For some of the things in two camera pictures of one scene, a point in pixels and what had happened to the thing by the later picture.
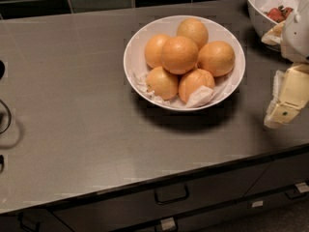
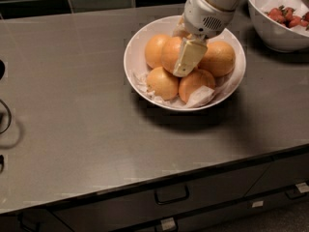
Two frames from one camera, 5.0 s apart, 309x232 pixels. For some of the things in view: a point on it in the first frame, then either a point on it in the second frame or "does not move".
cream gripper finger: [290, 95] to [204, 19]
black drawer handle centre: [171, 193] does not move
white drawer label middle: [257, 204] does not move
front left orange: [162, 82] does not move
